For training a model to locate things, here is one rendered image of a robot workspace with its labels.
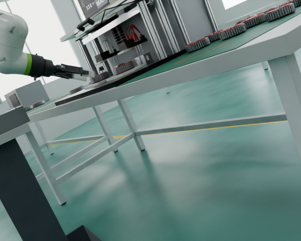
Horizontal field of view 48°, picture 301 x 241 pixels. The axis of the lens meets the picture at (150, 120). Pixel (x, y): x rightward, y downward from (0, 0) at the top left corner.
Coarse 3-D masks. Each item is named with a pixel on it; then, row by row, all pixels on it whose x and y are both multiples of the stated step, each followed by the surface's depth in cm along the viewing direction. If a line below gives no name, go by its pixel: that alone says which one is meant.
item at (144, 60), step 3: (144, 54) 173; (147, 54) 174; (138, 57) 176; (141, 57) 174; (144, 57) 173; (150, 57) 175; (138, 60) 177; (144, 60) 173; (147, 60) 174; (150, 60) 175; (138, 63) 178; (144, 63) 174; (147, 63) 173
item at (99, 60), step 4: (104, 52) 187; (108, 52) 189; (116, 52) 192; (96, 56) 189; (100, 56) 186; (104, 56) 186; (108, 56) 188; (112, 56) 196; (116, 56) 192; (96, 60) 190; (100, 60) 187; (104, 60) 187; (112, 60) 196; (96, 64) 188; (116, 64) 195
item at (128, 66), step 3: (126, 63) 164; (129, 63) 164; (132, 63) 166; (117, 66) 171; (120, 66) 163; (123, 66) 163; (126, 66) 163; (129, 66) 164; (132, 66) 165; (114, 69) 165; (117, 69) 164; (120, 69) 163; (123, 69) 163; (126, 69) 163; (129, 69) 165; (114, 72) 166; (117, 72) 164; (120, 72) 164; (123, 72) 165
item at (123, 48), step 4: (128, 40) 168; (132, 40) 170; (140, 40) 172; (144, 40) 174; (120, 44) 169; (124, 44) 167; (128, 44) 168; (132, 44) 169; (136, 44) 170; (140, 44) 173; (120, 48) 171; (124, 48) 168; (128, 48) 167; (120, 52) 168; (124, 52) 167; (140, 52) 176; (144, 52) 174
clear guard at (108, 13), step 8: (136, 0) 155; (112, 8) 146; (120, 8) 156; (128, 8) 166; (96, 16) 149; (104, 16) 159; (112, 16) 171; (88, 24) 153; (96, 24) 145; (80, 32) 158; (88, 32) 149
